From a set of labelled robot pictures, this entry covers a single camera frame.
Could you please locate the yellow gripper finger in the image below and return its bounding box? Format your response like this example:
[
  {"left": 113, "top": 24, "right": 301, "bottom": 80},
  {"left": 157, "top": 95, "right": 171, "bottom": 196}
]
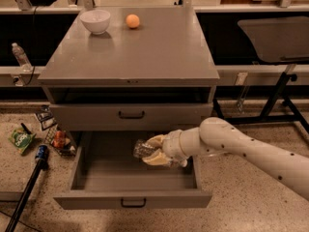
[
  {"left": 142, "top": 149, "right": 171, "bottom": 166},
  {"left": 146, "top": 134, "right": 166, "bottom": 148}
]

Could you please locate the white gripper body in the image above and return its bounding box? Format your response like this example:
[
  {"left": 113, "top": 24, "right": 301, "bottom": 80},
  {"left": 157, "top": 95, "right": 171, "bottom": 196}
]
[{"left": 162, "top": 130, "right": 188, "bottom": 167}]

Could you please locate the clear plastic water bottle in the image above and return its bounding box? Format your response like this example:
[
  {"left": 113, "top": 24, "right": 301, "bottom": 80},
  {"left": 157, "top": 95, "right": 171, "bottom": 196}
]
[{"left": 133, "top": 139, "right": 156, "bottom": 159}]

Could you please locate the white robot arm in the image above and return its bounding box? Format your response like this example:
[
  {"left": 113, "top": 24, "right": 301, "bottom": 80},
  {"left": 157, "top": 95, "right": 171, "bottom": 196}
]
[{"left": 142, "top": 117, "right": 309, "bottom": 200}]

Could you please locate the open grey bottom drawer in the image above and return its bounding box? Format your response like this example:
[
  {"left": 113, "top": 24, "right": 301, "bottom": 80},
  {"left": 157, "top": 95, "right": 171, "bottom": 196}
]
[{"left": 54, "top": 131, "right": 211, "bottom": 210}]

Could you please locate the grey metal drawer cabinet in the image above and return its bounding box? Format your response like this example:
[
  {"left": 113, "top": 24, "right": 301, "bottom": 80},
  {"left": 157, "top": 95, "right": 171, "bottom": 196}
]
[{"left": 38, "top": 5, "right": 221, "bottom": 140}]

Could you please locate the closed grey upper drawer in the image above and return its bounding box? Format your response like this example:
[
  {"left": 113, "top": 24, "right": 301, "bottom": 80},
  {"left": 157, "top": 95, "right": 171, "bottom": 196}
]
[{"left": 50, "top": 103, "right": 212, "bottom": 131}]

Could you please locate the upright water bottle on ledge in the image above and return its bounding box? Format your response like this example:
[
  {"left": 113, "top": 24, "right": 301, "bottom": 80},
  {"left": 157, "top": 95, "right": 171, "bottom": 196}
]
[{"left": 12, "top": 43, "right": 33, "bottom": 73}]

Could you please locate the dark snack packet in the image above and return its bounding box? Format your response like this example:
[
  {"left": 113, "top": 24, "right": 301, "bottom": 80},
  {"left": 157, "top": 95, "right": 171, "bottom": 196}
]
[{"left": 35, "top": 105, "right": 56, "bottom": 131}]

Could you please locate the blue soda can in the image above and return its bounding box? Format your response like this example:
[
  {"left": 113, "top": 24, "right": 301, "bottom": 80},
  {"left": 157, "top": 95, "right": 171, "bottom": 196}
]
[{"left": 35, "top": 145, "right": 49, "bottom": 161}]

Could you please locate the black pole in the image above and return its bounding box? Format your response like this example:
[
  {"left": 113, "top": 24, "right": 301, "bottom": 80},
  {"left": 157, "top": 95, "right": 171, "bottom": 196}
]
[{"left": 5, "top": 159, "right": 48, "bottom": 232}]

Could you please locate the orange ball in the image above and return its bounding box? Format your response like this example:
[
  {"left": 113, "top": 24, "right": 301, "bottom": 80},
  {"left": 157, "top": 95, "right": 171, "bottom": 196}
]
[{"left": 126, "top": 14, "right": 140, "bottom": 29}]

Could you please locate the white ceramic bowl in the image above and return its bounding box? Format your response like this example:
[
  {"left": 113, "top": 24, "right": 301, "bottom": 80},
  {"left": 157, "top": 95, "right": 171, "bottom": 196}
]
[{"left": 79, "top": 10, "right": 111, "bottom": 35}]

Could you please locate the black marker pen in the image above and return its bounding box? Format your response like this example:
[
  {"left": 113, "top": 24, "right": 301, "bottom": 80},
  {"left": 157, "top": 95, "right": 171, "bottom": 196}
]
[{"left": 20, "top": 123, "right": 31, "bottom": 134}]

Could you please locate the green snack bag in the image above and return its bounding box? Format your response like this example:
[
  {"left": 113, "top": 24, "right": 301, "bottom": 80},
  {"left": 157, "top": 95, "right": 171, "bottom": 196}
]
[{"left": 9, "top": 128, "right": 36, "bottom": 155}]

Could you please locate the black folding table stand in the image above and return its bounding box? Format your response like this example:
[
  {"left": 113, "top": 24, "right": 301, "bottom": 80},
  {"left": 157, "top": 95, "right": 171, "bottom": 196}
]
[{"left": 227, "top": 15, "right": 309, "bottom": 132}]

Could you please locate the wire basket with items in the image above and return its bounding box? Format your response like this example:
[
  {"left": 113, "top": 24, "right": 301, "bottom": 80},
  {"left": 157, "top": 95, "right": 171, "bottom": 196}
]
[{"left": 44, "top": 126, "right": 76, "bottom": 157}]

